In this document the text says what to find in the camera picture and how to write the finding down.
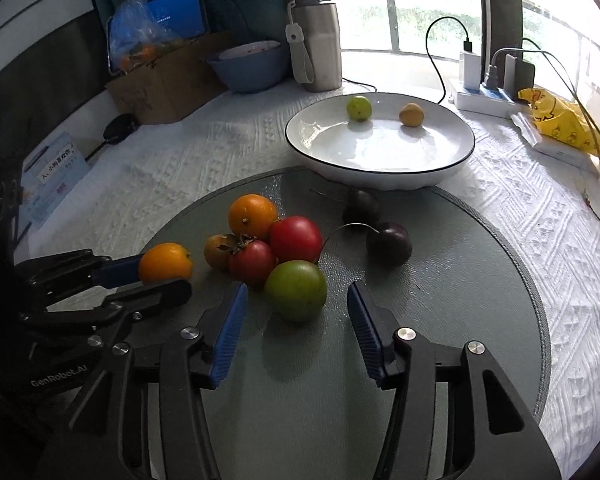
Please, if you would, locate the tablet with blue screen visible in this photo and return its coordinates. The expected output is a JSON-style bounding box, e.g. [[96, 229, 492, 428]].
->
[[107, 0, 211, 73]]

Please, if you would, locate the black window frame post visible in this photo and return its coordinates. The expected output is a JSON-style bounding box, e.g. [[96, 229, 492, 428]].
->
[[480, 0, 523, 66]]

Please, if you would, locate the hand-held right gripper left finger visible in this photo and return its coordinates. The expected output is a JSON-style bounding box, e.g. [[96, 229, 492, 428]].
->
[[70, 282, 251, 480]]

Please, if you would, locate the pale pink bowl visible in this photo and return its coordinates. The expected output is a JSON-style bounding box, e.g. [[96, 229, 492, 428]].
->
[[219, 40, 281, 63]]

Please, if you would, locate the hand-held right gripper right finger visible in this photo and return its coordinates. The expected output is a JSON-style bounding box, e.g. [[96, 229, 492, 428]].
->
[[347, 280, 538, 480]]

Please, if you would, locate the black round paddle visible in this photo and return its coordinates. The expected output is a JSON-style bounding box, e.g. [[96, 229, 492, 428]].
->
[[87, 114, 137, 161]]

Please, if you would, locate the small red tomato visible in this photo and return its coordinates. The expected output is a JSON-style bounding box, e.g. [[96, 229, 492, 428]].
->
[[228, 237, 277, 287]]

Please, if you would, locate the small green plum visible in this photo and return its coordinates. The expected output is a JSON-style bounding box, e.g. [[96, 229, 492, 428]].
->
[[346, 95, 372, 122]]

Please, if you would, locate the small yellow-brown plum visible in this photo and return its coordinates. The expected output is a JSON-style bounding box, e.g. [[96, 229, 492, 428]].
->
[[399, 103, 425, 127]]

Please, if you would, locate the white flat packet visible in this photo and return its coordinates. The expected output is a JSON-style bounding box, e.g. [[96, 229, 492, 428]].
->
[[510, 112, 600, 168]]

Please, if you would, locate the steel tumbler with strap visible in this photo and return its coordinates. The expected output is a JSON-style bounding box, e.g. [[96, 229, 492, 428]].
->
[[285, 0, 343, 93]]

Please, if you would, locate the large green tomato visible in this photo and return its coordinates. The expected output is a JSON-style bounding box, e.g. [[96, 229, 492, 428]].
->
[[264, 260, 328, 323]]

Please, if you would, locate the blue bowl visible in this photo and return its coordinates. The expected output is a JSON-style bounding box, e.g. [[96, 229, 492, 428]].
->
[[206, 40, 292, 94]]

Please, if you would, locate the large red tomato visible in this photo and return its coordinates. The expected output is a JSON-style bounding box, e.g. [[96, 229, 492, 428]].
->
[[269, 216, 324, 264]]

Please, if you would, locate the yellow plastic bag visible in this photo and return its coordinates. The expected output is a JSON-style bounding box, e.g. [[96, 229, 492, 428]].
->
[[517, 87, 600, 158]]

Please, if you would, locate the white charger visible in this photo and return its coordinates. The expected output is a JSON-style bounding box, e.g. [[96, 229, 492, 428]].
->
[[459, 51, 482, 92]]

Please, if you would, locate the black power adapter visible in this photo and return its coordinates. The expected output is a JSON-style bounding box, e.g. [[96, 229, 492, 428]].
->
[[502, 55, 537, 93]]

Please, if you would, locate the black plug with grey cable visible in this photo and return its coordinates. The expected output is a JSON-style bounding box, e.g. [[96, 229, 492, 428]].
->
[[484, 37, 600, 156]]

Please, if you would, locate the black window railing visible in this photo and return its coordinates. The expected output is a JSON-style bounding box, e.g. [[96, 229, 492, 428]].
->
[[300, 0, 600, 91]]

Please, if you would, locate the white plate with dark rim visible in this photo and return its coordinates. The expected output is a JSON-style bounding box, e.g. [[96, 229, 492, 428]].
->
[[285, 91, 476, 191]]

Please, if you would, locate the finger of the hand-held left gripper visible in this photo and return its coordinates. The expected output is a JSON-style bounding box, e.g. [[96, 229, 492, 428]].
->
[[20, 277, 193, 333], [15, 249, 146, 306]]

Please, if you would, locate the white textured tablecloth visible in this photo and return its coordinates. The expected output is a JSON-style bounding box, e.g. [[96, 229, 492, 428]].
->
[[10, 80, 600, 466]]

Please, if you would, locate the white power strip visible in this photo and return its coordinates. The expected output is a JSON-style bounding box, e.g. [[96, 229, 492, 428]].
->
[[450, 79, 531, 118]]

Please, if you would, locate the orange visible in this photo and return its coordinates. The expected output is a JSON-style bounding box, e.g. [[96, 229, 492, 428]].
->
[[138, 242, 193, 285], [228, 194, 280, 241]]

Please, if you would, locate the brown kiwi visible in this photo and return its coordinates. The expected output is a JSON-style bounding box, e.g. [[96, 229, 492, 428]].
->
[[203, 233, 238, 270]]

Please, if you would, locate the round grey glass turntable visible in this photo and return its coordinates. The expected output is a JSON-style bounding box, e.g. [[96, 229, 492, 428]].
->
[[135, 166, 552, 480]]

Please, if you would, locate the dark purple passion fruit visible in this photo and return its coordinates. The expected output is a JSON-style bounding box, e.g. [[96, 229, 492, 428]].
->
[[309, 187, 382, 228], [316, 221, 413, 267]]

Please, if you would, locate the black charging cable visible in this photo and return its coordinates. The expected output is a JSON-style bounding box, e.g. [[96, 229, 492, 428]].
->
[[341, 16, 476, 106]]

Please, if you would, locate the brown cardboard box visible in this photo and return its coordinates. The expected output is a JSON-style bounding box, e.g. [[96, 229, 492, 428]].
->
[[105, 30, 236, 126]]

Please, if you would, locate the clear plastic bag of oranges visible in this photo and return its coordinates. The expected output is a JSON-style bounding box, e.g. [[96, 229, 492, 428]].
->
[[107, 0, 186, 73]]

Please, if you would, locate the blue and white leaflet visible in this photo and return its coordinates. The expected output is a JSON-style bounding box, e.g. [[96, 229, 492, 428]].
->
[[20, 132, 91, 231]]

